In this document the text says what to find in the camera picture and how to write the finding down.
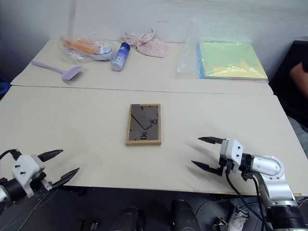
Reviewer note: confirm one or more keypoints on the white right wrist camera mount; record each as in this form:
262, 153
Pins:
232, 151

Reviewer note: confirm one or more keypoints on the stack of coloured paper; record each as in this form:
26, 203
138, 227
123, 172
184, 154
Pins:
228, 59

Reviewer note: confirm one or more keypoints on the purple plastic scoop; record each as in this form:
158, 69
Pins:
69, 73

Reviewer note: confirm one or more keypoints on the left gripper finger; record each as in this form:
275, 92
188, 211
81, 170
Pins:
49, 154
67, 176

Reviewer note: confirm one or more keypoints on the dark rounded shape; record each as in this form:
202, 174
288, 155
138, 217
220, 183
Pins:
184, 215
128, 220

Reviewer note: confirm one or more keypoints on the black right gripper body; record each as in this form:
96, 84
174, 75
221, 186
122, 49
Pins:
225, 166

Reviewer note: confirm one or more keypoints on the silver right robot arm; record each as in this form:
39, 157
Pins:
268, 166

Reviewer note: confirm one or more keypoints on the person's bare forearm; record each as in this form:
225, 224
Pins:
299, 77

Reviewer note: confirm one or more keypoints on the clear bag with orange utensils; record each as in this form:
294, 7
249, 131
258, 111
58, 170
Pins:
79, 47

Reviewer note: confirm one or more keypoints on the blue and white bottle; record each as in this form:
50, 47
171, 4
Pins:
120, 57

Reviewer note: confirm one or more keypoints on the pink cloth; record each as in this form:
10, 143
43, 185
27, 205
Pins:
154, 48

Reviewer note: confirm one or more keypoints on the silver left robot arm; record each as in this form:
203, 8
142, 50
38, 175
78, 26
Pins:
10, 188

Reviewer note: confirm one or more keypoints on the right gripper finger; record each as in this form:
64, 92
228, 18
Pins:
211, 140
208, 167

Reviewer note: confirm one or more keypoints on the white sneaker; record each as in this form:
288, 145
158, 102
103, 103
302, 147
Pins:
238, 220

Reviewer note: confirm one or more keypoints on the clear plastic bag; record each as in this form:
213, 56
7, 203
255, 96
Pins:
188, 60

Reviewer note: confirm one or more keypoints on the grey bowl in bag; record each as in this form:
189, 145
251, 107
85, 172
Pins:
103, 55

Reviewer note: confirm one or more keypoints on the seated person in black top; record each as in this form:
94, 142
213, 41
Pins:
284, 84

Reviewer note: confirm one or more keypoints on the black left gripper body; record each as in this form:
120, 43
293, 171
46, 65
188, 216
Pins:
38, 184

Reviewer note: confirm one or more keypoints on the wooden-framed grey board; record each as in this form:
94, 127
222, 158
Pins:
144, 143

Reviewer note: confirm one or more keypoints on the blue round object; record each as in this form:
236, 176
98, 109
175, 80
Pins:
3, 89

